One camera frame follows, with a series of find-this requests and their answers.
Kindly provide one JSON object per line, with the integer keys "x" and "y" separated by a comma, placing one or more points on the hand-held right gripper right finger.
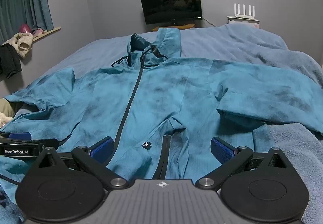
{"x": 223, "y": 150}

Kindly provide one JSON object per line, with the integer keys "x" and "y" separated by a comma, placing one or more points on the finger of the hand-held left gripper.
{"x": 21, "y": 136}

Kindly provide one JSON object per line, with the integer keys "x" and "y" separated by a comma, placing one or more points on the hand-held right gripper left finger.
{"x": 102, "y": 150}

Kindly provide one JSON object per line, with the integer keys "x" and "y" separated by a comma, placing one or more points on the teal zip-up jacket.
{"x": 156, "y": 102}

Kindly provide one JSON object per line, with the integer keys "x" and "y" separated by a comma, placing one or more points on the white fluffy cloth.
{"x": 4, "y": 119}

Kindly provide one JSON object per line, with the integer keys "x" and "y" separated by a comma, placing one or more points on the beige cloth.
{"x": 6, "y": 107}

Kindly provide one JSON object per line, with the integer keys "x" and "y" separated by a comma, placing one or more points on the black hanging garment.
{"x": 8, "y": 61}

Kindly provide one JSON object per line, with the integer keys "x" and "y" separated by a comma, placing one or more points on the beige fleece garment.
{"x": 21, "y": 43}

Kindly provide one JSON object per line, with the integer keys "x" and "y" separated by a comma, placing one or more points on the pink cloth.
{"x": 38, "y": 32}

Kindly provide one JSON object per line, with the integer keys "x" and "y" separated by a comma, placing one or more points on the pink egg-shaped toy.
{"x": 25, "y": 29}

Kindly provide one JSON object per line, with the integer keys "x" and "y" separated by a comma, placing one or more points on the wooden window sill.
{"x": 49, "y": 31}

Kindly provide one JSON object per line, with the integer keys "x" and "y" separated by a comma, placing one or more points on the fluffy blue blanket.
{"x": 290, "y": 44}

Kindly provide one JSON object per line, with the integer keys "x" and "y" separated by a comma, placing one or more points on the white box appliance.
{"x": 243, "y": 21}

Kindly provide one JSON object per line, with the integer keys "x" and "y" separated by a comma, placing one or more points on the wooden monitor stand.
{"x": 174, "y": 27}

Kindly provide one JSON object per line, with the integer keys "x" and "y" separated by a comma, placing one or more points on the white router with antennas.
{"x": 244, "y": 10}

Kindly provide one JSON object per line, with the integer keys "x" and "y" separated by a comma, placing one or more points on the black computer monitor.
{"x": 171, "y": 4}

